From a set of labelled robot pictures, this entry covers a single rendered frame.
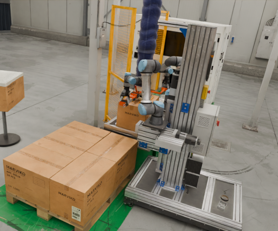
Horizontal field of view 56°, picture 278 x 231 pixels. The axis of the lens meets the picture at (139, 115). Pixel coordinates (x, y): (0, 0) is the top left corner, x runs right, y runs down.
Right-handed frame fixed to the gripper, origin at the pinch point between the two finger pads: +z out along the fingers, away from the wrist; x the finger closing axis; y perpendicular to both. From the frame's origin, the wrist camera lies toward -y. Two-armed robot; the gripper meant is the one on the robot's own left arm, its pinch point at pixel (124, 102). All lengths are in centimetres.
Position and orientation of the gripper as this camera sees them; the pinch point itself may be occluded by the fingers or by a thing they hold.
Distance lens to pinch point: 304.6
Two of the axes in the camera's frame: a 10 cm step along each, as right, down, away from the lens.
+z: -1.2, 9.2, 3.8
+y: 3.4, -3.3, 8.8
